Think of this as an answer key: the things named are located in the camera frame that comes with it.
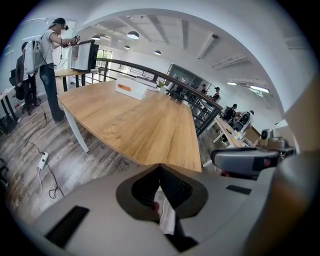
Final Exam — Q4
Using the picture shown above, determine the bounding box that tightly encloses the white power strip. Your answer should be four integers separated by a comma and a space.
37, 151, 50, 170

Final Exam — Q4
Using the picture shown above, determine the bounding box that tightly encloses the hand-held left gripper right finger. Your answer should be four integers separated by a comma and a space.
159, 163, 209, 219

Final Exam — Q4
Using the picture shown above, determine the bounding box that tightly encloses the white plastic tray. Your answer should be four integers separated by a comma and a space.
115, 76, 149, 101

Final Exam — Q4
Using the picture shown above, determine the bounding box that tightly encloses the black monitor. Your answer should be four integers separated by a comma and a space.
70, 39, 100, 74

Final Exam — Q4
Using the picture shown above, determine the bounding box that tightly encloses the white power cable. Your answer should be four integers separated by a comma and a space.
37, 167, 55, 204

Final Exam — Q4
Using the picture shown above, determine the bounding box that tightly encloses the white desk with black legs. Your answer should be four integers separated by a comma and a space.
0, 85, 20, 134

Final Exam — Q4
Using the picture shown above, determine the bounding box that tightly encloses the thin black cable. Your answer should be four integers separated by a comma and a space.
24, 99, 49, 155

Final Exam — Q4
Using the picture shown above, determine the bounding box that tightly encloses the wooden desk with black legs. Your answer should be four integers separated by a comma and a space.
54, 68, 87, 93

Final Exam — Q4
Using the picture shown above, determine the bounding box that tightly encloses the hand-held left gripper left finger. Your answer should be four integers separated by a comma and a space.
115, 163, 161, 223

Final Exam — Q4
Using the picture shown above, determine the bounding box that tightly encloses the wooden side table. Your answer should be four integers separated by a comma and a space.
212, 116, 251, 149

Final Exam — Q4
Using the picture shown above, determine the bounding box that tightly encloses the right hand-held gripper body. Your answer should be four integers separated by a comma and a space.
257, 128, 298, 157

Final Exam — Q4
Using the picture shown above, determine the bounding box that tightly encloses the black power cable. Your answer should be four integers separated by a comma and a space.
45, 159, 66, 200

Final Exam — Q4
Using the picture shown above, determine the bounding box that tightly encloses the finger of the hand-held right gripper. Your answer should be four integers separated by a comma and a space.
211, 146, 280, 174

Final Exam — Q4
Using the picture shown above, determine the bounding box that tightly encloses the maroon and white book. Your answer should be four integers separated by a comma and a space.
135, 75, 159, 92

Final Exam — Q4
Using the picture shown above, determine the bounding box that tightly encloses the black office chair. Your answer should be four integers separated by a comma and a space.
9, 68, 26, 101

